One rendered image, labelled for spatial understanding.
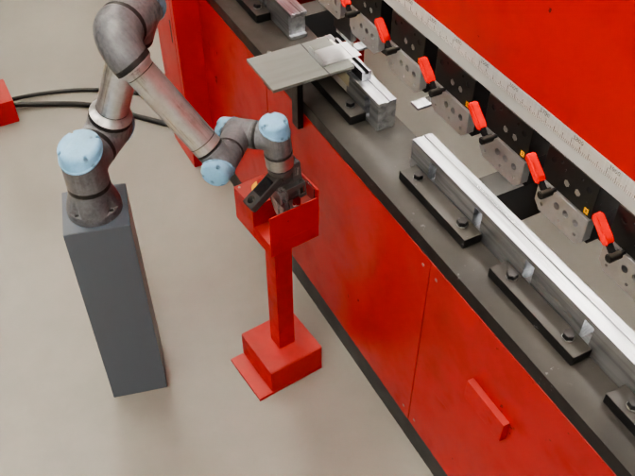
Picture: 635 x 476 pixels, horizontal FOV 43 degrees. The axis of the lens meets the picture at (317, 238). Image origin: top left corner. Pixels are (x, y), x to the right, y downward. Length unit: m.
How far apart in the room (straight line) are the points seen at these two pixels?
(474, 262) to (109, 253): 1.01
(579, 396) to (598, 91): 0.65
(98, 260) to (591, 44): 1.44
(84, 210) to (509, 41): 1.19
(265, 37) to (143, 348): 1.09
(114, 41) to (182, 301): 1.40
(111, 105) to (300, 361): 1.08
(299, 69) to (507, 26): 0.84
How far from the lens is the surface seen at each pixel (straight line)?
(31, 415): 2.90
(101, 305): 2.49
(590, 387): 1.83
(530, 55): 1.68
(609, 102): 1.55
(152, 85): 1.92
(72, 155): 2.16
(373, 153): 2.28
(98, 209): 2.25
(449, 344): 2.14
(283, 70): 2.38
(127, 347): 2.65
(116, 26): 1.91
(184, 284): 3.13
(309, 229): 2.29
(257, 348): 2.75
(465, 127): 1.93
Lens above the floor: 2.31
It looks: 45 degrees down
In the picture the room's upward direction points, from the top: straight up
